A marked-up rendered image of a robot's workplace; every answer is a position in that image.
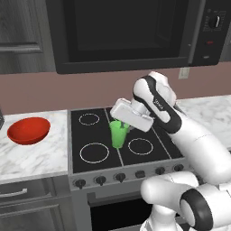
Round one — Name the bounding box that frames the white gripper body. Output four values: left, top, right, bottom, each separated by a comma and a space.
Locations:
109, 98, 154, 133

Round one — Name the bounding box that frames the green cup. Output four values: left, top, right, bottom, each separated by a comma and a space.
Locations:
108, 119, 131, 149

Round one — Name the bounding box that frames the red bowl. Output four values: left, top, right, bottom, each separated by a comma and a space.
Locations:
6, 116, 51, 146

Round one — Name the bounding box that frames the black hob stove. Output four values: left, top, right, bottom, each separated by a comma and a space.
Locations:
67, 106, 195, 231

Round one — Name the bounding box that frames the black stove knob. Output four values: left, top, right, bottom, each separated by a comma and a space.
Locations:
134, 170, 146, 180
115, 172, 127, 183
173, 163, 185, 172
154, 166, 166, 176
94, 175, 107, 187
74, 178, 87, 189

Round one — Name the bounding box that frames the black microwave oven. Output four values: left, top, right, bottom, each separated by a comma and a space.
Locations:
45, 0, 231, 75

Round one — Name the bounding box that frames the oven door with dark window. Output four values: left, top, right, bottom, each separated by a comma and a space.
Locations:
86, 190, 157, 231

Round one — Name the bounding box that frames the grey drawer front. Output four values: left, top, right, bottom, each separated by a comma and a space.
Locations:
0, 177, 57, 207

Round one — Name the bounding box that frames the grey base cupboard door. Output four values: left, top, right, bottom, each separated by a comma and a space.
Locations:
0, 203, 74, 231

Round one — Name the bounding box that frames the white wall socket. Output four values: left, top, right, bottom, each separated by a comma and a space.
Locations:
178, 67, 191, 80

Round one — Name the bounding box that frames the grey microwave door handle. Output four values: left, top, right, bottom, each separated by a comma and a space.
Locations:
188, 0, 208, 66

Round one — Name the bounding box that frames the grey wall cupboard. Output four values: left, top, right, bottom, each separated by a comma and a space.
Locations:
219, 28, 231, 63

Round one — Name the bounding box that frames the grey wall cupboard door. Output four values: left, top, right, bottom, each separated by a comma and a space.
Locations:
0, 0, 57, 75

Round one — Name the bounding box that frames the silver drawer handle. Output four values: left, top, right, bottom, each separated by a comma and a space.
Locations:
0, 188, 28, 199

